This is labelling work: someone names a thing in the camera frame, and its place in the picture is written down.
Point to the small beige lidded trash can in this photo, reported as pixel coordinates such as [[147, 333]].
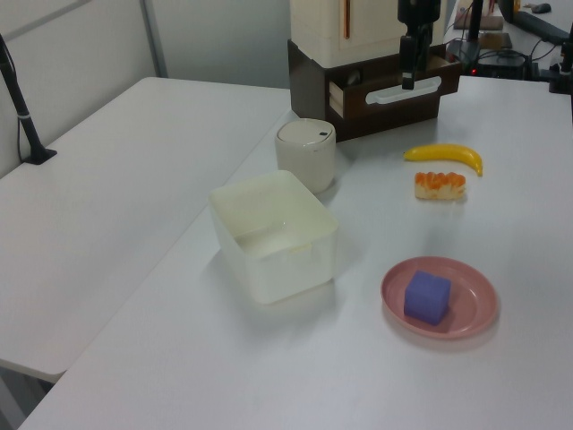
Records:
[[306, 154]]

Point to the purple cube block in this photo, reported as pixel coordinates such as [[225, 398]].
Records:
[[425, 298]]

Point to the dark computer mouse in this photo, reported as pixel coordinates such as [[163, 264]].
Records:
[[541, 7]]

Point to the white rectangular plastic bin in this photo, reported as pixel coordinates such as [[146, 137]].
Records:
[[286, 264]]

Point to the brown cardboard box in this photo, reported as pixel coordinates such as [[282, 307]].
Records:
[[496, 40]]

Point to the black stand with base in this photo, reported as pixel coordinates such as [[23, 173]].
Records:
[[473, 27]]

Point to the yellow toy banana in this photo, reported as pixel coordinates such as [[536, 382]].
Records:
[[447, 151]]

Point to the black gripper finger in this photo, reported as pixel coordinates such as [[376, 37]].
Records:
[[422, 47], [407, 62]]

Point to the cream plastic storage unit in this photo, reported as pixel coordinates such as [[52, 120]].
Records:
[[322, 27]]

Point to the black electronics box red light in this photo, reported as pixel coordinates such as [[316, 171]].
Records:
[[499, 67]]

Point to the black camera pole with base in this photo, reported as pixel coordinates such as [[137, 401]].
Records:
[[27, 125]]

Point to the black clamp mount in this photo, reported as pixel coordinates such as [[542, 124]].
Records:
[[561, 71]]

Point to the brown drawer cabinet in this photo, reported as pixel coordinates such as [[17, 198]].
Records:
[[309, 80]]

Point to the pink plastic plate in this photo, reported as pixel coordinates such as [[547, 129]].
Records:
[[474, 291]]

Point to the orange topped toy cake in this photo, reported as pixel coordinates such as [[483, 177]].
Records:
[[441, 186]]

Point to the black Franka gripper body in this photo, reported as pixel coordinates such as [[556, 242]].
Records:
[[418, 10]]

